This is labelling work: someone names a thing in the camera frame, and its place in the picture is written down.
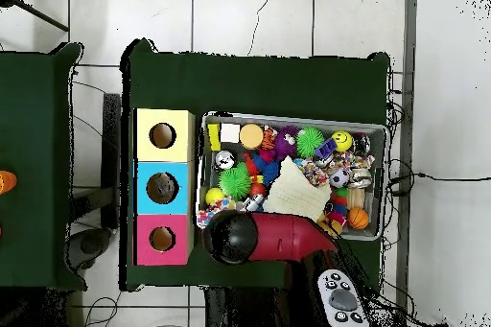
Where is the plain yellow ball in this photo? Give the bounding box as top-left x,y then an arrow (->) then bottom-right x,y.
204,186 -> 226,207

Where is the small orange object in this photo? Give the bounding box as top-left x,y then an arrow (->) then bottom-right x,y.
0,171 -> 18,196

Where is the green cloth side table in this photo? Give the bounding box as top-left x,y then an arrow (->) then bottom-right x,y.
0,42 -> 84,290

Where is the polka dot cloth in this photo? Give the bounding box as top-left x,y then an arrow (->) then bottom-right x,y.
196,196 -> 236,229

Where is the brown plush toy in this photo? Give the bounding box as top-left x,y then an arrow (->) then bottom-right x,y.
317,218 -> 345,238

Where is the clear mesh bin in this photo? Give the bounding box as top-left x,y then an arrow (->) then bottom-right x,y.
196,114 -> 387,243

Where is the purple spiky ball with eyes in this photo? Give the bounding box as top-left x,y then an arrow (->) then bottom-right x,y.
273,127 -> 299,161

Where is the small orange basketball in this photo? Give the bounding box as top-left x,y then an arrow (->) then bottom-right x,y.
347,206 -> 371,231

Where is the wooden box with three holes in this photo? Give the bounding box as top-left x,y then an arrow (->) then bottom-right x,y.
132,107 -> 197,267

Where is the cream knitted cloth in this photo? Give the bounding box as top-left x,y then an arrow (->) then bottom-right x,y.
262,156 -> 333,222

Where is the green spiky ball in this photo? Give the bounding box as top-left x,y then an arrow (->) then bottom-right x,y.
218,163 -> 253,201
295,127 -> 326,159

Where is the yellow smiley ball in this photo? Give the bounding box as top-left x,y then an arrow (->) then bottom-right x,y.
332,129 -> 355,152

